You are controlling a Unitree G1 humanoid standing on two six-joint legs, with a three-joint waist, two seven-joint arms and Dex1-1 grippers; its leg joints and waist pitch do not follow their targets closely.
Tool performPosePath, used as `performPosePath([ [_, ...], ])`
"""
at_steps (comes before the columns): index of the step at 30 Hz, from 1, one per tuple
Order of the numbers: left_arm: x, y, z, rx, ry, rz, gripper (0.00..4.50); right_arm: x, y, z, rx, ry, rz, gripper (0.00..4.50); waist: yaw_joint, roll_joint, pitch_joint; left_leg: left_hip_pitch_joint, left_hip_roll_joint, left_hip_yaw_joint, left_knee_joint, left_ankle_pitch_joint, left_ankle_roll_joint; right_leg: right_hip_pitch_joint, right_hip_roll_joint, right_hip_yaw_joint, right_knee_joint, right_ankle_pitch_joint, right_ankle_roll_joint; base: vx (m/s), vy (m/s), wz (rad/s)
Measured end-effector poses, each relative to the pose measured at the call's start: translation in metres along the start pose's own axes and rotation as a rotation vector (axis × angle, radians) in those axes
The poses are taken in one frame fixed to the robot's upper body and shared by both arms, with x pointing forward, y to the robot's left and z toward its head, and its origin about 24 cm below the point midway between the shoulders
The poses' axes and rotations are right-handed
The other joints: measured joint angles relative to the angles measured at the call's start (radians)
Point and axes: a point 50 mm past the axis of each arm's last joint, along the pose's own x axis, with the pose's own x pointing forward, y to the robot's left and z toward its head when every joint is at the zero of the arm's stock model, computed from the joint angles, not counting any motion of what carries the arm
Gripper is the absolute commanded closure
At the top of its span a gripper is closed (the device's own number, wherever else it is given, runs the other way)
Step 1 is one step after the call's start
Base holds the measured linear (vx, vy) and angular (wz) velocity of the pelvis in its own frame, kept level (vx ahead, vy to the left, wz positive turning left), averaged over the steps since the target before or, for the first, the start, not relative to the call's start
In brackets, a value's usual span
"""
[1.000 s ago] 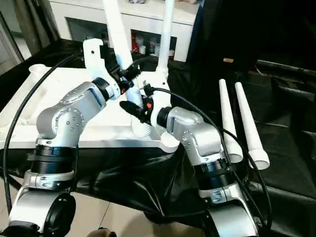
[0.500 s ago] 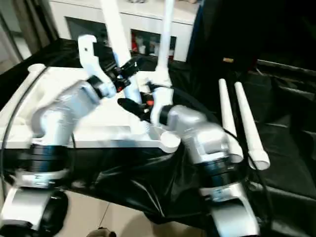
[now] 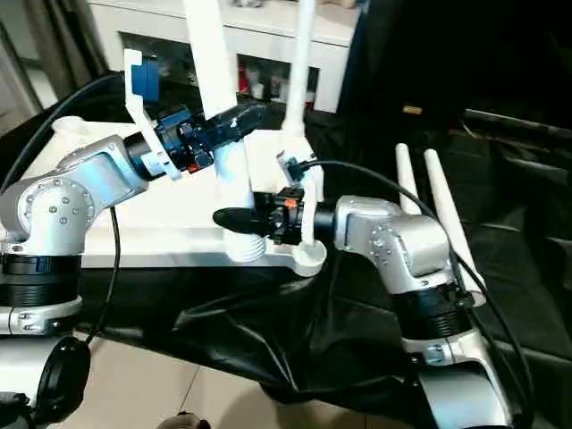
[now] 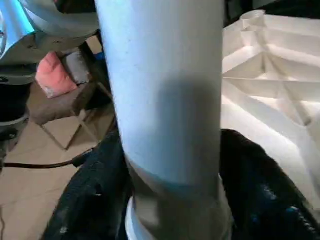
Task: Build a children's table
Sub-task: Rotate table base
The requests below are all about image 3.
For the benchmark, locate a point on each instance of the white plastic table leg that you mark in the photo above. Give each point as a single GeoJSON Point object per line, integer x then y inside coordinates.
{"type": "Point", "coordinates": [299, 63]}
{"type": "Point", "coordinates": [442, 197]}
{"type": "Point", "coordinates": [214, 54]}
{"type": "Point", "coordinates": [407, 179]}

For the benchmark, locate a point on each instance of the white cabinet with glass doors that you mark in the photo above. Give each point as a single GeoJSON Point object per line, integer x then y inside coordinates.
{"type": "Point", "coordinates": [161, 22]}

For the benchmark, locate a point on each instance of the grey curtain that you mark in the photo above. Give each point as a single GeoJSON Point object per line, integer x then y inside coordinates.
{"type": "Point", "coordinates": [67, 40]}

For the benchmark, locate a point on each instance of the black mat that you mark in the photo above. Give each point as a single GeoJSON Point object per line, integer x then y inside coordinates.
{"type": "Point", "coordinates": [268, 340]}

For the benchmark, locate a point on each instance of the black box with tan label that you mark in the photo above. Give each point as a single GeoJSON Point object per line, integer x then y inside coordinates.
{"type": "Point", "coordinates": [402, 54]}

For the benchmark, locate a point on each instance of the red bottle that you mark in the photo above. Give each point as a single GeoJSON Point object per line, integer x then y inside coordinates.
{"type": "Point", "coordinates": [243, 86]}

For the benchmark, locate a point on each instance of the dark metal rail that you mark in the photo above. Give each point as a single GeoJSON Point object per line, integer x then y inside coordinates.
{"type": "Point", "coordinates": [518, 121]}

